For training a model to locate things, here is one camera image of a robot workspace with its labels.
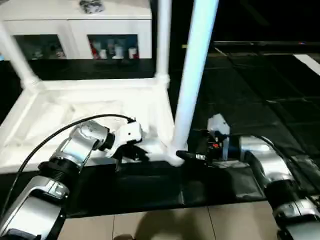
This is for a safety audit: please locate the white plastic table top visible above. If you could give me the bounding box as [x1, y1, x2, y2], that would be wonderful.
[0, 75, 188, 175]

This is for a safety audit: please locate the white plastic table leg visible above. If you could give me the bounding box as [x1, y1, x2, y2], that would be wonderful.
[169, 0, 221, 158]
[154, 0, 174, 81]
[0, 20, 41, 89]

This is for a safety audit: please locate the black work mat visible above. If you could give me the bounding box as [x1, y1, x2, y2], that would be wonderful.
[0, 46, 320, 218]

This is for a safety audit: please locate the red white bottle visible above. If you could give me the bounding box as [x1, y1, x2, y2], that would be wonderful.
[91, 41, 100, 60]

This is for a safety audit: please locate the black box with label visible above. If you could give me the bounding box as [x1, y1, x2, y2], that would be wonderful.
[151, 0, 214, 61]

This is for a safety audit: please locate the white flat strip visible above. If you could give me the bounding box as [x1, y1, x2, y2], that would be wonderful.
[293, 53, 320, 76]

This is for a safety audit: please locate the white glass door cabinet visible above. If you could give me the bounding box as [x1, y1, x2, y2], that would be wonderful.
[0, 0, 154, 61]

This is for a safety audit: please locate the dark crumpled bundle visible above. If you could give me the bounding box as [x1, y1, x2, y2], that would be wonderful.
[78, 0, 105, 14]

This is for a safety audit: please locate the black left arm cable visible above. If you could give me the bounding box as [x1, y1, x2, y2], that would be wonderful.
[0, 113, 138, 226]

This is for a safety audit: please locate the black long rail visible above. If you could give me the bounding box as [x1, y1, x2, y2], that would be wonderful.
[211, 40, 320, 48]

